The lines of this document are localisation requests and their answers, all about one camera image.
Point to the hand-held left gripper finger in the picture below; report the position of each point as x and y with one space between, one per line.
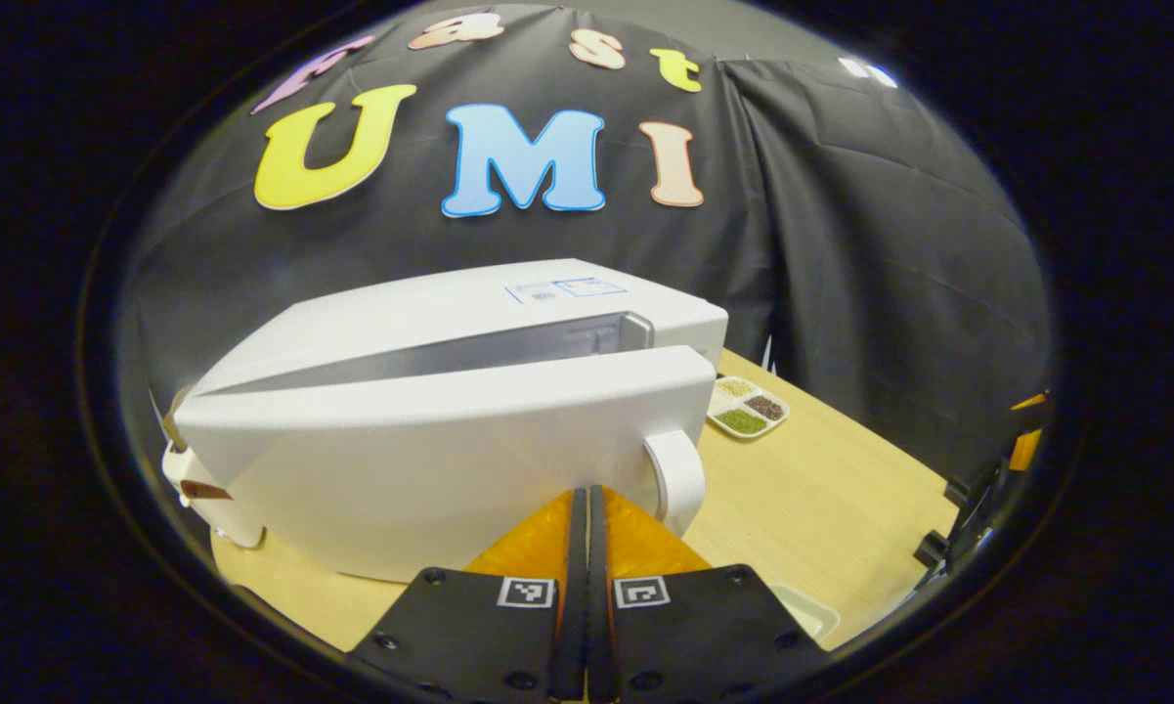
575 606
598 606

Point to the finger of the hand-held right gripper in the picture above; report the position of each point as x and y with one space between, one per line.
1028 435

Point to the white microwave oven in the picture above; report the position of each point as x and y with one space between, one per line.
450 460

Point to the pale rectangular tray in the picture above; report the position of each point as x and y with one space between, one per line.
811 614

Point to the white divided seasoning dish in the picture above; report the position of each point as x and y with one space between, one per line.
743 420

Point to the black backdrop cloth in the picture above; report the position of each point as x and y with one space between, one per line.
890 244

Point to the white toaster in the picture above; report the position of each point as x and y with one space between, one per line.
235 523

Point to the ceiling light panel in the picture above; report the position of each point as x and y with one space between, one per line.
865 70

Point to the brown bread slice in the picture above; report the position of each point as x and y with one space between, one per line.
174 425

